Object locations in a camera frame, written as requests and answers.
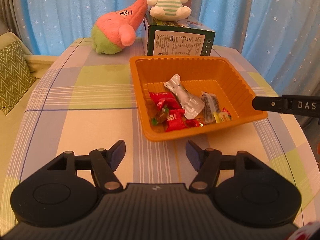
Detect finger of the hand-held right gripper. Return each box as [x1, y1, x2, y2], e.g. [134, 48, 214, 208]
[252, 94, 288, 113]

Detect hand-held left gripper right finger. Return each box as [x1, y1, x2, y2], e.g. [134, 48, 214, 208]
[185, 140, 267, 193]

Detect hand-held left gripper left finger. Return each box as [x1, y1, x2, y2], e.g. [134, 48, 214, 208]
[46, 139, 126, 193]

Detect red twist-end candy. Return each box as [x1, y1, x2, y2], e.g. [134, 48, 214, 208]
[185, 119, 204, 128]

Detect red snack packet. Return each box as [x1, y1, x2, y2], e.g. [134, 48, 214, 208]
[165, 109, 188, 132]
[149, 92, 181, 112]

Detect yellow green candy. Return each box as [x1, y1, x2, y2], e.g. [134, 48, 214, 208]
[213, 112, 232, 123]

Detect brown green-ended candy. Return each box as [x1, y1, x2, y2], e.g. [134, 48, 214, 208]
[151, 107, 170, 125]

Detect silver foil pouch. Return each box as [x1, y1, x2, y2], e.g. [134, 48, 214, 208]
[164, 74, 203, 120]

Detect orange plastic tray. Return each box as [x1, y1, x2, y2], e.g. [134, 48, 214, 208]
[129, 56, 268, 142]

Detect checked tablecloth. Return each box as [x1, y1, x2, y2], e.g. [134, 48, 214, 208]
[0, 37, 320, 233]

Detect dark clear snack packet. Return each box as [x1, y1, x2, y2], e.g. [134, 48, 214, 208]
[201, 92, 222, 125]

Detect blue star curtain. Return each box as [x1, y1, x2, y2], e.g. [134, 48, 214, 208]
[15, 0, 320, 98]

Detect green printed box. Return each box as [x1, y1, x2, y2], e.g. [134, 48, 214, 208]
[144, 15, 216, 57]

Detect red white patterned cloth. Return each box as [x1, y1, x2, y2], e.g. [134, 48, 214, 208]
[291, 220, 320, 240]

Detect pink star plush toy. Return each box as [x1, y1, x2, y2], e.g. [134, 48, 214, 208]
[91, 0, 148, 55]

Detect green zigzag cushion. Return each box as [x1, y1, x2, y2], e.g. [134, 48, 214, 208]
[0, 40, 37, 115]

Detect white bunny plush toy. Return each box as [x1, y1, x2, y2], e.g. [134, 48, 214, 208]
[146, 0, 192, 20]

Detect grey curtain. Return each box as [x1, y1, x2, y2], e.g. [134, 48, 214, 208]
[0, 0, 28, 34]

